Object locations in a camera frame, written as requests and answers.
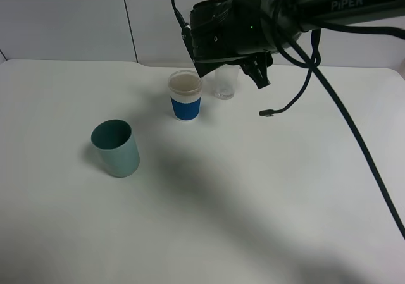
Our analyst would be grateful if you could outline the tall clear glass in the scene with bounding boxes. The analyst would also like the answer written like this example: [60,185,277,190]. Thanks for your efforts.
[213,65,239,100]

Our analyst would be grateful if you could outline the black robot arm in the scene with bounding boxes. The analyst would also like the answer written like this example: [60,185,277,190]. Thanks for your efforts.
[182,0,404,89]

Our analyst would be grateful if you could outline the blue sleeved white paper cup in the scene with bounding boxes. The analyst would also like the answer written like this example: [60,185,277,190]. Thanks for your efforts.
[168,70,203,121]

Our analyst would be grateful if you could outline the teal plastic cup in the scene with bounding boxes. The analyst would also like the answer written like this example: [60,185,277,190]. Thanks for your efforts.
[90,119,140,178]

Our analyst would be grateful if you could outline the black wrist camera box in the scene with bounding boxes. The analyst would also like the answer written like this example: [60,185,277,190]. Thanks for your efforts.
[181,23,233,78]

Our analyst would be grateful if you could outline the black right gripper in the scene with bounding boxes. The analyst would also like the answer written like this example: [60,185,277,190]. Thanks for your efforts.
[189,0,273,89]

